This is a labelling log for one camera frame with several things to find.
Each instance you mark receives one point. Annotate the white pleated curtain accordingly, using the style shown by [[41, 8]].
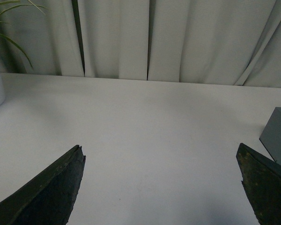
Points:
[[231, 42]]

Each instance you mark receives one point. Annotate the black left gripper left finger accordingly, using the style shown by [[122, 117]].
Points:
[[49, 198]]

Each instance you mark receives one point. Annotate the gray square base block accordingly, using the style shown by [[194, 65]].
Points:
[[271, 135]]

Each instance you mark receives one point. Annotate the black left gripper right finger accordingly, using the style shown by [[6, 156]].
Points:
[[262, 184]]

